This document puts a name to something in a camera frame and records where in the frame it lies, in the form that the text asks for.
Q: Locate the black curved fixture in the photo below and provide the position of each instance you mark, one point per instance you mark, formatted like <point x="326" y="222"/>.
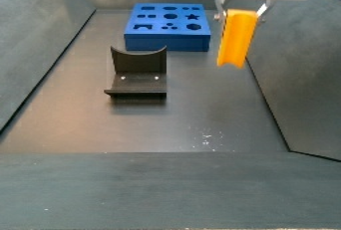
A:
<point x="140" y="73"/>

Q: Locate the blue foam shape board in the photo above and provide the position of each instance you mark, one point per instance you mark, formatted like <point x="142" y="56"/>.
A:
<point x="167" y="25"/>

